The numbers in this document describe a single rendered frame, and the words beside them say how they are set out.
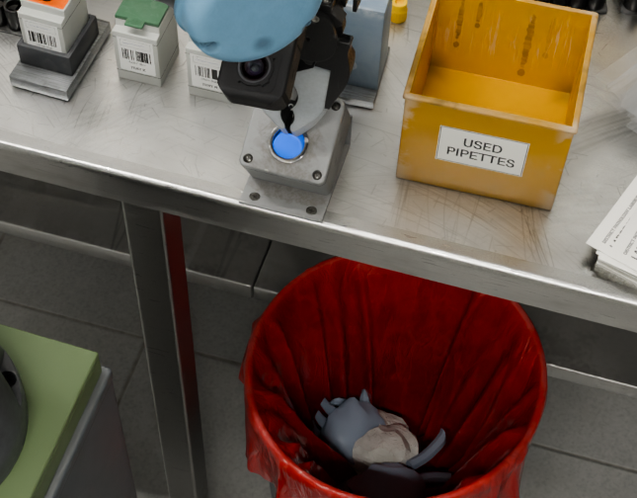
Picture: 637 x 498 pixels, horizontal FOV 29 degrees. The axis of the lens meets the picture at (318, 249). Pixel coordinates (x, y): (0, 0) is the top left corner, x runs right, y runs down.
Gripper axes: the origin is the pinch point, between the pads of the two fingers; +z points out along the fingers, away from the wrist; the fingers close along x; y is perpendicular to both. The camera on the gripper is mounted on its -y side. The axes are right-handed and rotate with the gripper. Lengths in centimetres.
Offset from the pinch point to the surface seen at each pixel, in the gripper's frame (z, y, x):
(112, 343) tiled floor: 95, 30, 38
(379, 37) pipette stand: 0.7, 12.5, -3.9
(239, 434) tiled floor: 95, 21, 14
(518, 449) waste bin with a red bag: 51, 7, -25
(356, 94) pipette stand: 7.0, 11.5, -2.5
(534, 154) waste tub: 1.7, 4.7, -18.4
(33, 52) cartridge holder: 4.8, 5.7, 24.5
